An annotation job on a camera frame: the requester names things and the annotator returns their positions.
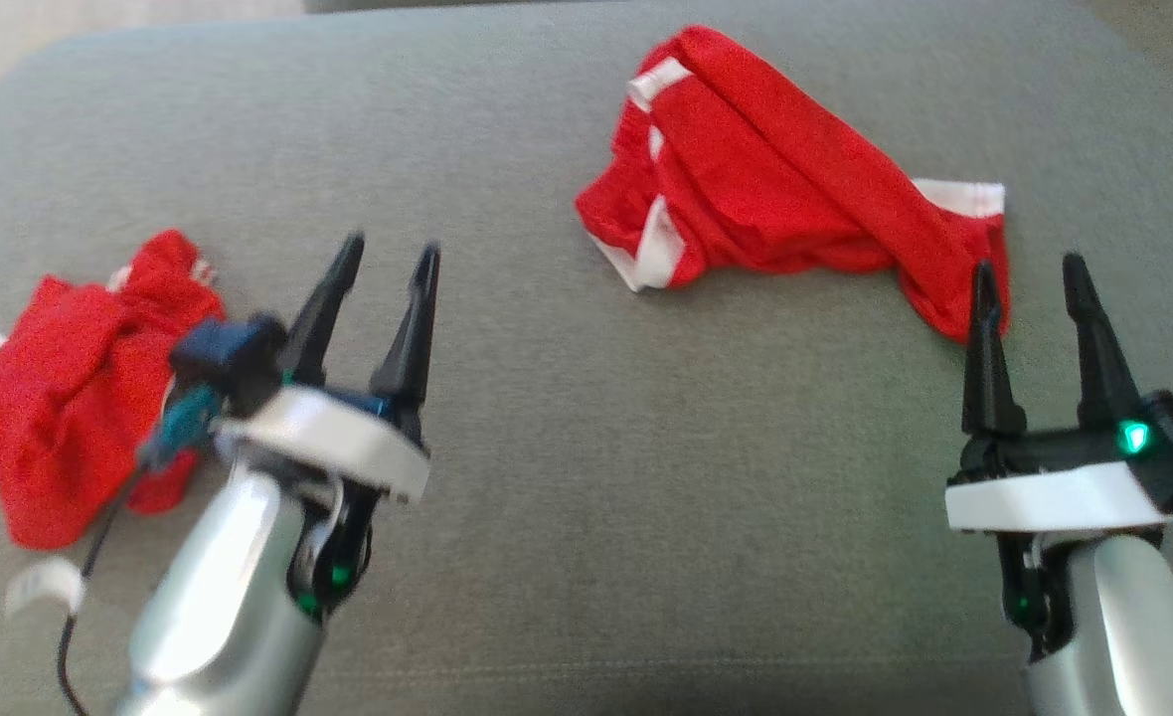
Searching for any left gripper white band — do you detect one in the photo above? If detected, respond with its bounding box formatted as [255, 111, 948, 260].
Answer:
[214, 232, 442, 505]

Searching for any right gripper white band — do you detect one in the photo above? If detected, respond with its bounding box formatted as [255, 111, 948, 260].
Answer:
[944, 252, 1172, 533]

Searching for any red jersey with white trim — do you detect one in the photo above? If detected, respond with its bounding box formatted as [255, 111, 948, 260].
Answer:
[575, 25, 1010, 344]

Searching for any plain red garment white tag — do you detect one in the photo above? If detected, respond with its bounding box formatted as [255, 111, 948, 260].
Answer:
[0, 229, 228, 551]

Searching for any left teal cable connector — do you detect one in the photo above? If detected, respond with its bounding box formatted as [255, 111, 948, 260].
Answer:
[139, 386, 222, 470]

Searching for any white cable tag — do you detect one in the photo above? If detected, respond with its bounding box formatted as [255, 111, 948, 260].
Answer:
[5, 557, 85, 618]

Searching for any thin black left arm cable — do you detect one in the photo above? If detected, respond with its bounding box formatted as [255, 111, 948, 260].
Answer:
[55, 462, 150, 716]

